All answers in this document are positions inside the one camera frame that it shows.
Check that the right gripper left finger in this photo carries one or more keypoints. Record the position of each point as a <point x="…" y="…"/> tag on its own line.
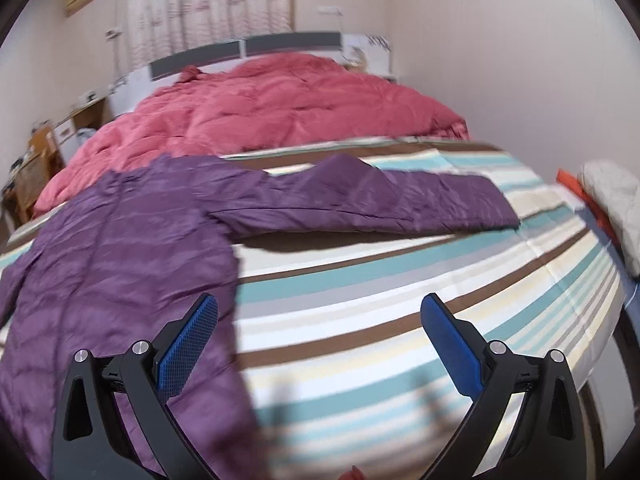
<point x="90" y="440"/>

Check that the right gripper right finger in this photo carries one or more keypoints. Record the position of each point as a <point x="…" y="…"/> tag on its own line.
<point x="548" y="438"/>

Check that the purple down jacket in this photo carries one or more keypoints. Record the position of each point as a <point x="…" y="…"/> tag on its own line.
<point x="134" y="251"/>

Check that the striped bed sheet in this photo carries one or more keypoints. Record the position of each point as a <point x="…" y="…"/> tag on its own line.
<point x="328" y="338"/>

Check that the white quilted cloth pile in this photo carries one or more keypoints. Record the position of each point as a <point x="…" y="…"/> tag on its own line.
<point x="616" y="190"/>

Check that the orange red cloth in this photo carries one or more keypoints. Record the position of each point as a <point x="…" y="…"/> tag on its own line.
<point x="573" y="185"/>

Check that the wooden rattan chair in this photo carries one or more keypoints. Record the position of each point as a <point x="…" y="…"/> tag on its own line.
<point x="30" y="176"/>

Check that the white bedside cabinet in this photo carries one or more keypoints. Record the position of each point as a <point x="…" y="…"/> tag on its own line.
<point x="80" y="126"/>

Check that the pink red quilt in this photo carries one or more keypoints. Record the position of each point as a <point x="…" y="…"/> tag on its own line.
<point x="275" y="101"/>

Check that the white grey headboard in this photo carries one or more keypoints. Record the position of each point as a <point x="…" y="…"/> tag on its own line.
<point x="369" y="53"/>

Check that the patterned window curtain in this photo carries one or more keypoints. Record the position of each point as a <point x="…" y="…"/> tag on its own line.
<point x="155" y="29"/>

